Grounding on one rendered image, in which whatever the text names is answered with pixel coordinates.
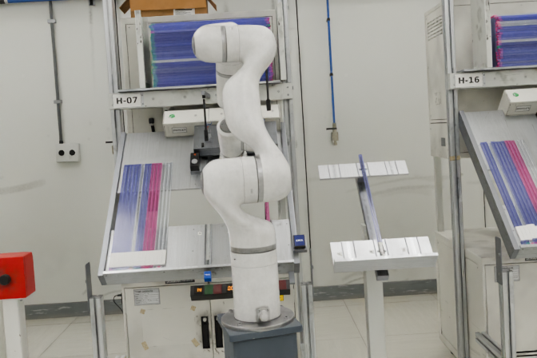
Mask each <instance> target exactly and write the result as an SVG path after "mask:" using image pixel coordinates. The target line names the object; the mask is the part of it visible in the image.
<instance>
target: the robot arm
mask: <svg viewBox="0 0 537 358"><path fill-rule="evenodd" d="M192 48H193V53H194V54H195V56H196V57H197V58H198V59H199V60H201V61H203V62H210V63H216V77H217V103H218V105H219V106H220V107H221V108H222V109H223V110H224V115H225V117H223V118H222V119H221V120H220V121H219V122H218V123H217V135H218V140H219V145H220V159H216V160H214V161H211V162H210V163H208V164H207V165H206V166H205V167H204V168H203V170H202V173H201V190H202V193H203V194H204V196H205V198H206V199H207V201H208V202H209V203H210V204H211V206H212V207H214V208H215V210H216V211H217V212H218V213H219V214H220V215H221V217H222V218H223V220H224V222H225V223H226V226H227V228H228V231H229V243H230V255H231V267H232V280H233V304H234V309H229V311H228V312H227V313H225V314H224V315H223V316H222V317H221V324H222V325H223V326H224V327H226V328H228V329H230V330H234V331H238V332H263V331H269V330H273V329H277V328H282V327H284V326H286V325H288V324H290V323H292V322H293V320H294V312H293V310H291V309H290V308H286V307H283V306H280V290H279V277H278V264H277V250H276V231H275V228H274V225H273V224H272V223H271V222H270V221H267V220H265V219H262V218H259V217H255V216H253V215H250V214H247V213H246V212H244V211H243V210H242V209H241V205H242V204H249V203H260V202H271V201H279V200H281V199H283V198H285V197H286V196H288V194H289V193H290V192H291V189H292V184H293V179H292V171H291V169H290V166H289V164H288V162H287V160H286V159H285V157H284V155H283V154H282V152H281V151H280V150H279V149H278V147H277V146H276V144H275V143H274V142H273V140H272V138H271V137H270V136H269V133H268V131H267V129H266V128H265V123H264V119H263V117H262V112H261V100H260V93H259V81H260V79H261V76H262V75H263V73H264V72H265V71H266V70H267V68H268V67H269V65H270V64H271V63H272V60H273V59H274V57H275V54H276V39H275V36H274V34H273V33H272V31H271V30H270V29H268V28H267V27H265V26H258V25H237V24H236V23H234V22H224V23H215V24H208V25H204V26H202V27H200V28H199V29H198V30H197V31H196V32H195V33H194V35H193V37H192ZM246 151H249V152H255V154H256V156H252V157H248V156H247V153H246Z"/></svg>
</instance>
